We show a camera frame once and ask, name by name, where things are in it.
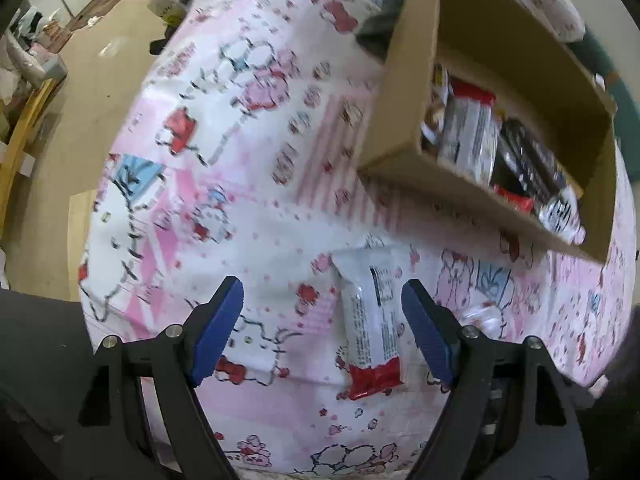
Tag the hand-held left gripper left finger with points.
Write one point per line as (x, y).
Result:
(220, 330)

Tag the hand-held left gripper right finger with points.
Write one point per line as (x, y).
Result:
(425, 330)

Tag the white red snack packet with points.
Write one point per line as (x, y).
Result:
(370, 320)
(465, 130)

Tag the dark brown snack packet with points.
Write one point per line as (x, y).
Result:
(525, 155)

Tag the cardboard box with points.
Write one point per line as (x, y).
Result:
(400, 110)

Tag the blue yellow snack bag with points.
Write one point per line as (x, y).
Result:
(434, 105)

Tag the clear plastic wrapper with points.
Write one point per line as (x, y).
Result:
(480, 317)

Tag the pink printed blanket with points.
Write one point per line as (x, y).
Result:
(275, 185)

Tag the white black snack packet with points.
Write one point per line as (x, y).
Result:
(562, 215)

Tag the dark cloth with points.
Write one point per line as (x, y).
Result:
(380, 30)

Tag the teal box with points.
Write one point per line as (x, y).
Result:
(600, 65)

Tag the plastic bag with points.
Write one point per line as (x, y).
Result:
(170, 2)

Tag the pile of cloths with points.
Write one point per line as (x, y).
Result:
(25, 60)

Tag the white printed pillow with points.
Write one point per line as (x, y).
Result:
(550, 0)

